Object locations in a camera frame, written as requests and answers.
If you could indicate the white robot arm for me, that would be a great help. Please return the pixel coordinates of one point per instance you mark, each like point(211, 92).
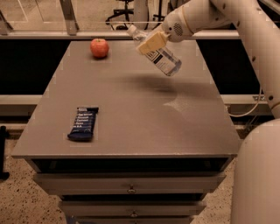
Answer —
point(256, 188)

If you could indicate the lower grey drawer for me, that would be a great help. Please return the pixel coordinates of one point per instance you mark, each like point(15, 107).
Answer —
point(131, 209)

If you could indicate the grey metal railing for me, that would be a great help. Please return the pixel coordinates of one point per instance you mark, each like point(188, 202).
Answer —
point(71, 19)

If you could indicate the black office chair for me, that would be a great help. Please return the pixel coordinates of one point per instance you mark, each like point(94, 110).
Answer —
point(133, 11)

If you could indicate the red apple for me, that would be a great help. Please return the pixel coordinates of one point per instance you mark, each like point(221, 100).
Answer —
point(99, 48)

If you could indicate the grey drawer cabinet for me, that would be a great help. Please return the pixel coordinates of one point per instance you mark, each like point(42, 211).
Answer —
point(148, 123)

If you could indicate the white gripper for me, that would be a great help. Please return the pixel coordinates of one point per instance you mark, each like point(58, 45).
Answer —
point(173, 29)

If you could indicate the black stand at left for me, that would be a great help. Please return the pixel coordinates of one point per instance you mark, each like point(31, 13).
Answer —
point(3, 134)

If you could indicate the clear blue-label plastic bottle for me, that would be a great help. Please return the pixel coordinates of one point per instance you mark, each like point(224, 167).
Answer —
point(162, 58)

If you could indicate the dark blue snack bar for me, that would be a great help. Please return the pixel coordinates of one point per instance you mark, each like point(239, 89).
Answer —
point(84, 123)

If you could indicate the grey drawer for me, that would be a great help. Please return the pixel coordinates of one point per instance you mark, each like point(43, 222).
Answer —
point(91, 184)
point(131, 209)

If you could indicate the top grey drawer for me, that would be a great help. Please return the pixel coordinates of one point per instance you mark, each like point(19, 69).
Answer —
point(91, 184)

